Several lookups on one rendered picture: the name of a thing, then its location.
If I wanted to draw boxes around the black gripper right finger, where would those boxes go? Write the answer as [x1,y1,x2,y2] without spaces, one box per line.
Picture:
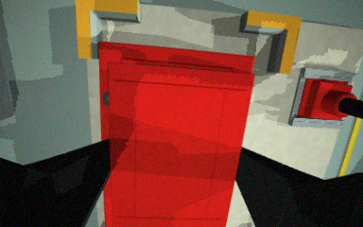
[235,147,363,227]

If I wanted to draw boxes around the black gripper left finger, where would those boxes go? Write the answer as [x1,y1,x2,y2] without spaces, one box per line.
[0,139,111,227]

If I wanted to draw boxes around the yellow rectangular frame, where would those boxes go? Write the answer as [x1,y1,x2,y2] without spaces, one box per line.
[338,117,362,177]

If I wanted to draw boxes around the grey rectangular block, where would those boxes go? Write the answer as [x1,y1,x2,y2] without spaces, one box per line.
[0,57,12,121]

